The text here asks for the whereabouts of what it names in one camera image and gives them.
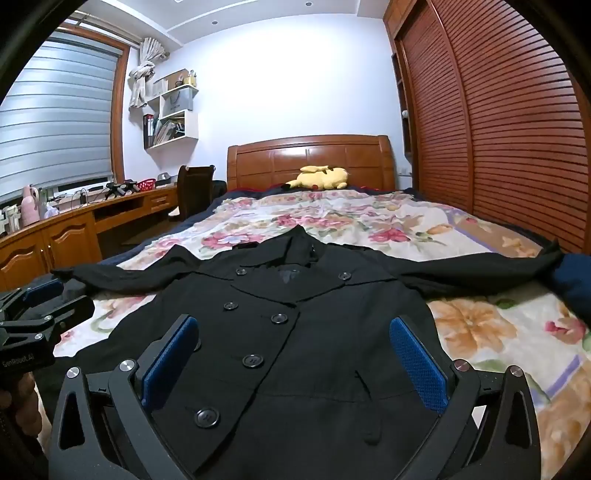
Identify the tied beige curtain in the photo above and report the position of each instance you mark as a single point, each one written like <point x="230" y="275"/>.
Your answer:
<point x="138" y="78"/>

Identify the person's left hand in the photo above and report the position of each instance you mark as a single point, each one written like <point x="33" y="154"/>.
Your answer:
<point x="32" y="401"/>

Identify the cardboard box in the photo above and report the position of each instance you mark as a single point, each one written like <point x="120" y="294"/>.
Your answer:
<point x="173" y="78"/>

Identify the grey paper bag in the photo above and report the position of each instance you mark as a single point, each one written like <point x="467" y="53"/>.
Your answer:
<point x="178" y="101"/>

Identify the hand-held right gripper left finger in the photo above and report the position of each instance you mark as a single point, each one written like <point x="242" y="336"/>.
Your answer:
<point x="171" y="360"/>

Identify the wooden bed headboard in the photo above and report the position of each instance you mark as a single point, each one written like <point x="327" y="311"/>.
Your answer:
<point x="277" y="161"/>

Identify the floral blanket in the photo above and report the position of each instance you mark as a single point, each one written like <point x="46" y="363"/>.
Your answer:
<point x="485" y="323"/>

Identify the dark wooden chair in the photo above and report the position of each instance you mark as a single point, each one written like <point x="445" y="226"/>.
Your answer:
<point x="196" y="184"/>

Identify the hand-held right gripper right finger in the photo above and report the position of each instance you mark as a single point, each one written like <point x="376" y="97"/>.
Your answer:
<point x="418" y="364"/>

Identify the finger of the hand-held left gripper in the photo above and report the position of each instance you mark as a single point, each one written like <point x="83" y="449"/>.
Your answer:
<point x="64" y="314"/>
<point x="41" y="290"/>

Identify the row of books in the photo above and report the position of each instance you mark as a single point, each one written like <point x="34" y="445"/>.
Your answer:
<point x="168" y="131"/>

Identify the grey window blind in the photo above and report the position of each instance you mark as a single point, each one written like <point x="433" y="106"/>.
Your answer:
<point x="55" y="124"/>

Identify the yellow plush toy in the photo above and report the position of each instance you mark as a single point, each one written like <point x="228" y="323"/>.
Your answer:
<point x="323" y="177"/>

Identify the red basket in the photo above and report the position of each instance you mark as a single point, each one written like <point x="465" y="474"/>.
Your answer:
<point x="145" y="185"/>

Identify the black binder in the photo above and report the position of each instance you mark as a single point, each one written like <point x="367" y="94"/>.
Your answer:
<point x="148" y="131"/>

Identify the black tripod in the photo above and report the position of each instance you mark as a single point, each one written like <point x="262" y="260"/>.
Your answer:
<point x="121" y="188"/>

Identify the black buttoned coat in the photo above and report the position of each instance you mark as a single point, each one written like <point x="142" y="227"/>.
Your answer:
<point x="300" y="369"/>

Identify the grey box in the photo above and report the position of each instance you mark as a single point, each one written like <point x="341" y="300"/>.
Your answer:
<point x="165" y="179"/>

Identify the wooden window frame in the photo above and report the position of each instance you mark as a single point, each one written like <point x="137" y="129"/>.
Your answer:
<point x="119" y="115"/>

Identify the wooden louvred wardrobe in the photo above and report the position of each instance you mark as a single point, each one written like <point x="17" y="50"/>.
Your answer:
<point x="508" y="115"/>

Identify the white wall shelf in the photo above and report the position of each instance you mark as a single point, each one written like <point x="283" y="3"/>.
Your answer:
<point x="191" y="124"/>

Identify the wooden desk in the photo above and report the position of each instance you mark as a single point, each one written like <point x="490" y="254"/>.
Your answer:
<point x="69" y="230"/>

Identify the dark blue cloth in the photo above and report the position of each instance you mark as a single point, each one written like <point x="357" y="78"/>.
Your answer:
<point x="575" y="286"/>

